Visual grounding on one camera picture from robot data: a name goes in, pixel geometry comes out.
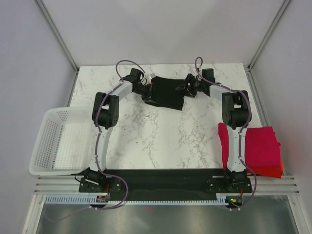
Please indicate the white slotted cable duct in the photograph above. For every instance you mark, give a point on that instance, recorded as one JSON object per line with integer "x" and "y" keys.
{"x": 93, "y": 199}

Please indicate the left aluminium frame post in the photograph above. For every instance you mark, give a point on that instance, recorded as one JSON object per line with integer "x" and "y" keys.
{"x": 54, "y": 30}

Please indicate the aluminium rail profile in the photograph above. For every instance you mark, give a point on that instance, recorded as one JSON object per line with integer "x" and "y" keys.
{"x": 67, "y": 185}

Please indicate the black t shirt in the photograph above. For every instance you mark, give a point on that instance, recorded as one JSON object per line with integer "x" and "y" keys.
{"x": 163, "y": 93}

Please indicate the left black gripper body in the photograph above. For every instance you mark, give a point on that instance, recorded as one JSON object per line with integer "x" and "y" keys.
{"x": 145, "y": 91}

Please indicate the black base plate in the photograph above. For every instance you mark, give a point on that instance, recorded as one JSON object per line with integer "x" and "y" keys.
{"x": 164, "y": 183}

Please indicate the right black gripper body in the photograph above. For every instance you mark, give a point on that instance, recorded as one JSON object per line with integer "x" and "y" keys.
{"x": 195, "y": 86}

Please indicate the orange folded t shirt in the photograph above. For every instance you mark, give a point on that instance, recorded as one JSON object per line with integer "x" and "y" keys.
{"x": 281, "y": 165}

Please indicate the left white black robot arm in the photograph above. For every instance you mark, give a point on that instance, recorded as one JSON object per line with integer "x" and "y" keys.
{"x": 105, "y": 113}

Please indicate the aluminium frame post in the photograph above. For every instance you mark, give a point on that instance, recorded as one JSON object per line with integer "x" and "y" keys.
{"x": 54, "y": 30}
{"x": 276, "y": 20}

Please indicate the magenta folded t shirt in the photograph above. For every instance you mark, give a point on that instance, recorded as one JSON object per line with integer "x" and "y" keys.
{"x": 262, "y": 147}

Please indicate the white plastic basket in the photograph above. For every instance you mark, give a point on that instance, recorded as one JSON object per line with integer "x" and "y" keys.
{"x": 64, "y": 142}

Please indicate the right aluminium frame post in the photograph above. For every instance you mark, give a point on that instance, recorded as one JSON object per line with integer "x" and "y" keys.
{"x": 276, "y": 20}

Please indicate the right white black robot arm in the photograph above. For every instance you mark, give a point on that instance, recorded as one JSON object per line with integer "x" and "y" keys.
{"x": 236, "y": 113}

